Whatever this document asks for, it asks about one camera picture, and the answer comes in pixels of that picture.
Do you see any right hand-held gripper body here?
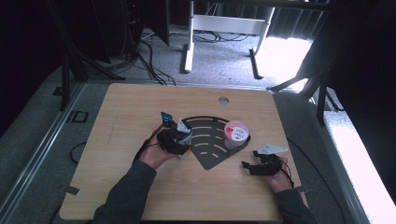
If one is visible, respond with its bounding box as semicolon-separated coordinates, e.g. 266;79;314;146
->
253;143;289;176

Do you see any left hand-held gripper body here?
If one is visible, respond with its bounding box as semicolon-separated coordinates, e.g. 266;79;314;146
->
156;118;191;154

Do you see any pink bottle with blue cap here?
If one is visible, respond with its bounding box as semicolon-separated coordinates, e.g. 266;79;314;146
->
160;111;174;126

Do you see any black slotted corner tray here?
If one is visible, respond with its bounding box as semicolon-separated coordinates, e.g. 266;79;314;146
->
180;115;251;171

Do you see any white jar with red label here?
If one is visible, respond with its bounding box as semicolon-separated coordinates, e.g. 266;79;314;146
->
223;120;250;150

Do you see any person's right hand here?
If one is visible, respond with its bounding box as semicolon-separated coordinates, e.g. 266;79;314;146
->
267;157;294;194

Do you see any person's left hand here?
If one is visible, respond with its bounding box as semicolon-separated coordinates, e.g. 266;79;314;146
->
138;138;176;170

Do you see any black metal angled stand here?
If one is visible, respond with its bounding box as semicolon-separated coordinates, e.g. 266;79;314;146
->
267;62;344;125

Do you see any dark computer tower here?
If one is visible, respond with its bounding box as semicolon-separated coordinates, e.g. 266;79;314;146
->
92;0;144;63

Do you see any black metal tripod stand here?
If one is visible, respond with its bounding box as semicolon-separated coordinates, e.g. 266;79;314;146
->
43;0;125;111

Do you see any dark pleated curtain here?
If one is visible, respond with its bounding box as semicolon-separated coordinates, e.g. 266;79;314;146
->
267;6;328;40

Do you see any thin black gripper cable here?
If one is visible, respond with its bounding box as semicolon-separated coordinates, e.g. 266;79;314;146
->
279;158;295;189

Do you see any thick black gripper cable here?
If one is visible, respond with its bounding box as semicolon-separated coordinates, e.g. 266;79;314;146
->
133;124;164;164

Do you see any short aluminium floor rail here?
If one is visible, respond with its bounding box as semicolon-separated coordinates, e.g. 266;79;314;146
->
306;96;372;224

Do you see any bundle of black floor cables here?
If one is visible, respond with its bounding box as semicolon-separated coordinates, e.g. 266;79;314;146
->
136;40;177;87

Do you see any black rectangular floor bracket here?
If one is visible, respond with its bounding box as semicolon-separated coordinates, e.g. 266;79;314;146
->
66;110;90;123

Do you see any looped black floor cable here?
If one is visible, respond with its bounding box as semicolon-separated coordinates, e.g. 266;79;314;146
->
69;141;88;164

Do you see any white desk frame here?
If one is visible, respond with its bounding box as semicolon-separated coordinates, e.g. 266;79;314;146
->
180;0;276;80

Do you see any long aluminium floor rail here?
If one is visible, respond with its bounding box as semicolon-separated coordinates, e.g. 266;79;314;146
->
0;82;85;216

